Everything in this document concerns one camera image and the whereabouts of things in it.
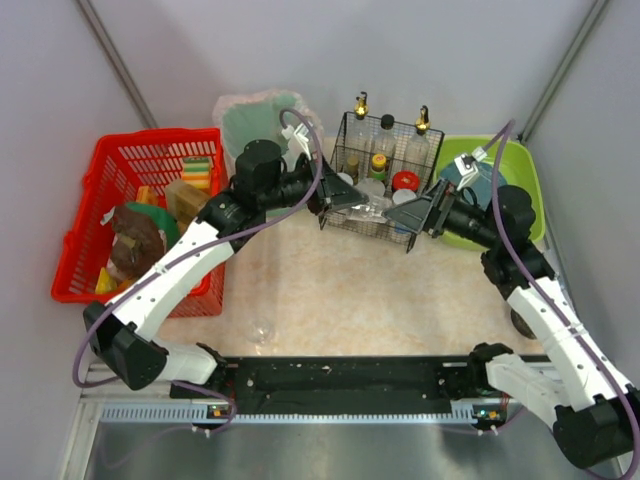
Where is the teal ceramic plate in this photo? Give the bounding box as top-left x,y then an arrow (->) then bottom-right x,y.
439,162 -> 492,210

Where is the black cap clear bottle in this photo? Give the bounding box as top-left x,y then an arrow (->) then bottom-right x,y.
372,114 -> 397,160

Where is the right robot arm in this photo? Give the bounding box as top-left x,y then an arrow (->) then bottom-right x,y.
384,180 -> 639,470

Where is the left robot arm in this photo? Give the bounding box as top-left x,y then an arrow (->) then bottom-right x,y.
83,140 -> 367,390

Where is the silver lid spice jar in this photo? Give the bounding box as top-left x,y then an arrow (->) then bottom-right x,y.
337,172 -> 354,186

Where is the small gold cap bottle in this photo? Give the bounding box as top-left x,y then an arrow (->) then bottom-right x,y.
344,155 -> 360,184

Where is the red lid sauce jar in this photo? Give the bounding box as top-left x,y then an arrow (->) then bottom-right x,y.
391,170 -> 420,193

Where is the yellow cap sauce bottle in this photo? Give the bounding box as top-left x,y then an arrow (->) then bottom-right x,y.
369,153 -> 387,183

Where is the striped sponge pack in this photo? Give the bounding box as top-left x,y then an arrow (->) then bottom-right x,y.
181,156 -> 212,192

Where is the green bin with plastic bag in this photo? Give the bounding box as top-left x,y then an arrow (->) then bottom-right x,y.
211,88 -> 326,221

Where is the cardboard box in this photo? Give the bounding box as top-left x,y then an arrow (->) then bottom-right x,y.
164,179 -> 210,225

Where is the gold pourer glass bottle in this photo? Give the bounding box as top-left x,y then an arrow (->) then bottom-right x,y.
348,91 -> 371,152

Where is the dark jar at right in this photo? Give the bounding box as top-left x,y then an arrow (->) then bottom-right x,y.
510,310 -> 537,340

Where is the brown crumpled bag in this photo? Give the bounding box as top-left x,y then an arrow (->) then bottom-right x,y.
109,205 -> 166,279

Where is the red plastic basket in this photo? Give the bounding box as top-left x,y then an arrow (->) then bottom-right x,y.
51,128 -> 228,304

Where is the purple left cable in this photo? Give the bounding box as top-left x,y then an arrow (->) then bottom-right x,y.
73,107 -> 324,436

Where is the black wire rack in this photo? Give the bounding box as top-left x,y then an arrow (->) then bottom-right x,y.
319,107 -> 445,251

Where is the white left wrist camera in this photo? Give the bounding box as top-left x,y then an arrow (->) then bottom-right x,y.
281,123 -> 312,163

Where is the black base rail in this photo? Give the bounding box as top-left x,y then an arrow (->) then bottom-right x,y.
169,354 -> 531,416

